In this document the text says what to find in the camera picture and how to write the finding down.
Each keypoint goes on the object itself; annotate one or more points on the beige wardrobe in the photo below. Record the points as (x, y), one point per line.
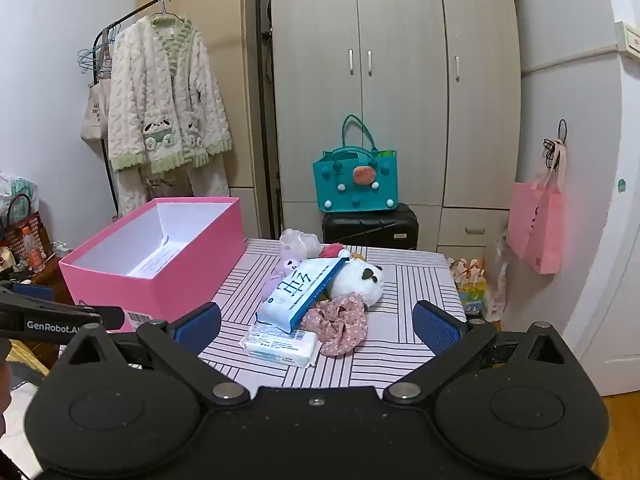
(400, 85)

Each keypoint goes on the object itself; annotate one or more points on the white panda plush toy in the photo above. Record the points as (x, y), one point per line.
(355, 280)

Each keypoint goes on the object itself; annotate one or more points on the pink floral scrunchie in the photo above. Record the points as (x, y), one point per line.
(340, 325)

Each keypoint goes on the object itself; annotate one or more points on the teal felt tote bag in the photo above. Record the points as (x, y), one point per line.
(350, 190)

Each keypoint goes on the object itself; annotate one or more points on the white fluffy pajama jacket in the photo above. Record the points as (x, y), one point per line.
(150, 100)

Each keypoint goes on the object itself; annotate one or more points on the pink shopping bag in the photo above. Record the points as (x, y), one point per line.
(537, 225)

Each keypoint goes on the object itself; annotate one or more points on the clear plastic bag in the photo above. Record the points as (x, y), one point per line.
(500, 270)

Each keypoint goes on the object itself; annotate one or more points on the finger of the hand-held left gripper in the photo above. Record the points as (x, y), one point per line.
(34, 292)
(50, 322)

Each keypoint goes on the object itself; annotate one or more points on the wooden nightstand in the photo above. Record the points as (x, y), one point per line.
(52, 280)

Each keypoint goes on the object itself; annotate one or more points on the brown checked basket bag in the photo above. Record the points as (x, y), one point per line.
(12, 232)

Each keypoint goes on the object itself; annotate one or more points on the white refrigerator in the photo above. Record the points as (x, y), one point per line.
(575, 110)

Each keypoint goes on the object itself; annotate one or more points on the orange drink bottle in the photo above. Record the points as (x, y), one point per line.
(32, 255)

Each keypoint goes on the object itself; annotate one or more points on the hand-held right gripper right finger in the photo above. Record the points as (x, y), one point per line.
(436, 327)

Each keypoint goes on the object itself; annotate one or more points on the colourful gift bag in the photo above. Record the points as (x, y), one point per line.
(472, 292)

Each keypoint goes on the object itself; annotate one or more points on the white paper sheet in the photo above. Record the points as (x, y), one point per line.
(155, 262)

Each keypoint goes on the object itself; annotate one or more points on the white fluffy pajama pants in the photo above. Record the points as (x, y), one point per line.
(130, 190)

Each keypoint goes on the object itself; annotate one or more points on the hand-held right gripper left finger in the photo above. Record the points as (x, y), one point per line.
(200, 324)

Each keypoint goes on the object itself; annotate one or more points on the black suitcase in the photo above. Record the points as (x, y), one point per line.
(370, 227)

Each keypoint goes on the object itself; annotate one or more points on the purple bunny plush toy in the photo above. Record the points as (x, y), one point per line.
(287, 267)

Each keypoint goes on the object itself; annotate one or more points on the white wet wipes pack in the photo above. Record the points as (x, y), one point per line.
(280, 345)

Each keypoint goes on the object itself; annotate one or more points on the bunch of blue hangers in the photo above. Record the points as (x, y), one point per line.
(85, 53)

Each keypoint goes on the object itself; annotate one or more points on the white mesh bath puff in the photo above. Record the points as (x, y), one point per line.
(300, 242)

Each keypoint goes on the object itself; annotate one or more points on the white plastic bag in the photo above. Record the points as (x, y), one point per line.
(20, 190)

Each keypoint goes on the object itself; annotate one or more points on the blue white tissue pack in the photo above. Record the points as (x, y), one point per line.
(295, 295)

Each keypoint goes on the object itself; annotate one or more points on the pink fluffy puff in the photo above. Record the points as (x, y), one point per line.
(332, 251)

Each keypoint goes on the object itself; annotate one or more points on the striped white tablecloth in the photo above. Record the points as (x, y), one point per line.
(400, 285)

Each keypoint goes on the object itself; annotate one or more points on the beige canvas tote bag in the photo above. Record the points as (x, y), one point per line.
(92, 115)

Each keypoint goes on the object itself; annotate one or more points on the pink cardboard box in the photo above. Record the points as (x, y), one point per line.
(150, 287)

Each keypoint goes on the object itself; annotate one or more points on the black clothes rack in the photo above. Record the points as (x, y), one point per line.
(259, 5)

